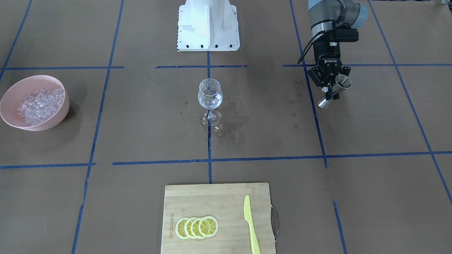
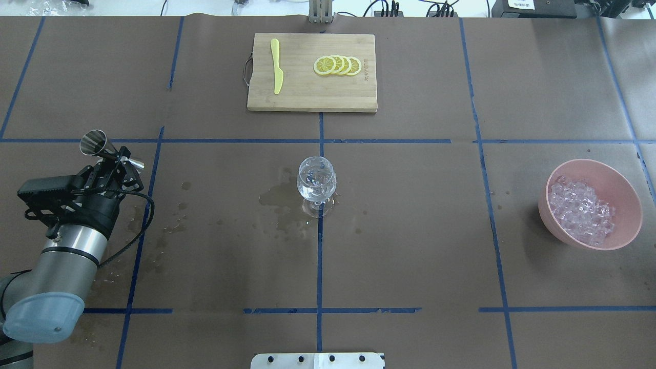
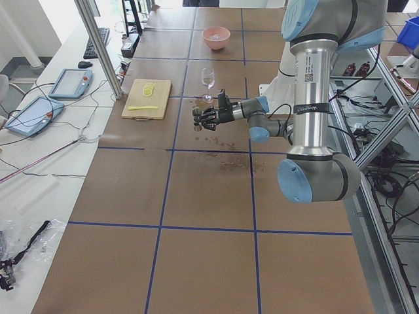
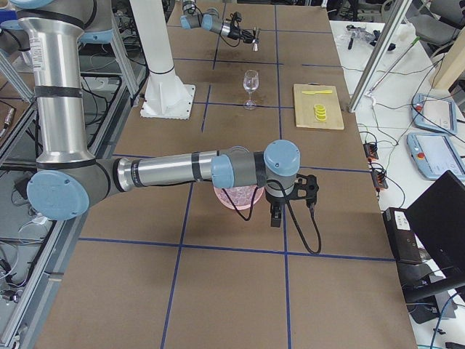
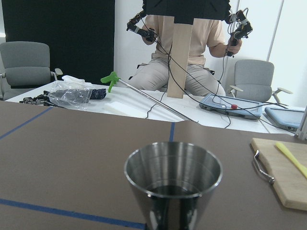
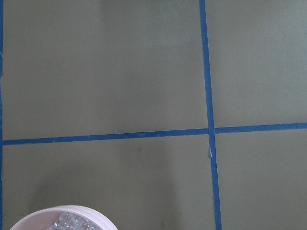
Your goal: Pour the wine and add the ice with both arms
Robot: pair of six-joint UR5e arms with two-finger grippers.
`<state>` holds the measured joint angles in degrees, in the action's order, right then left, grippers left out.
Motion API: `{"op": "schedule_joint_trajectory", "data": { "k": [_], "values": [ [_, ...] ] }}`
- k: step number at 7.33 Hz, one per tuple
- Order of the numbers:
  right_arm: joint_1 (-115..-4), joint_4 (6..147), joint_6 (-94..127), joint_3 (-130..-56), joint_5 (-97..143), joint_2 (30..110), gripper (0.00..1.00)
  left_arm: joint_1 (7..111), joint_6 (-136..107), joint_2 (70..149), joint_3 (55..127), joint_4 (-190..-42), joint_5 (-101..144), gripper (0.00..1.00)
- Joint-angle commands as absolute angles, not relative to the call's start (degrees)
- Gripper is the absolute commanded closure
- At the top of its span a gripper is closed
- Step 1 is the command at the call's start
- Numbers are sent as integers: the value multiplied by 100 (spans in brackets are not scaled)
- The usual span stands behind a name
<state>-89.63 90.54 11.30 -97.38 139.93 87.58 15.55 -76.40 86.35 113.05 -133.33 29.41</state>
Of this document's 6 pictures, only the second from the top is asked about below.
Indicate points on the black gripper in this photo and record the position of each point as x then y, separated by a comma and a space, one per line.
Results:
97, 207

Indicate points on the steel double jigger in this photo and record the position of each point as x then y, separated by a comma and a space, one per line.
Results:
97, 143

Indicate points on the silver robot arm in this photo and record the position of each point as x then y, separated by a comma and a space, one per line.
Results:
43, 305

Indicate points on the clear wine glass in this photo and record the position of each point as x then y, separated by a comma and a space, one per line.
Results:
317, 183

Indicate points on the pile of clear ice cubes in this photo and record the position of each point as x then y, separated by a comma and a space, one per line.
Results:
580, 211

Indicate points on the yellow plastic knife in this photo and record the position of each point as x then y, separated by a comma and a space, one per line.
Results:
278, 72

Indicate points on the bamboo cutting board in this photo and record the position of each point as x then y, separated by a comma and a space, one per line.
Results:
305, 91

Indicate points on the lemon slice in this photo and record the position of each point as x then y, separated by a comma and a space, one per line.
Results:
338, 64
346, 65
325, 65
355, 66

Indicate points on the black box on desk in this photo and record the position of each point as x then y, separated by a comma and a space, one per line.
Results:
534, 9

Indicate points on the pink bowl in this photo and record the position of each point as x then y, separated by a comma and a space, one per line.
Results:
612, 187

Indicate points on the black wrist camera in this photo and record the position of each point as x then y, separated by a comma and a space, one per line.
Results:
48, 194

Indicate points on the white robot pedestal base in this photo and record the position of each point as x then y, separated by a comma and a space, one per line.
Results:
319, 360

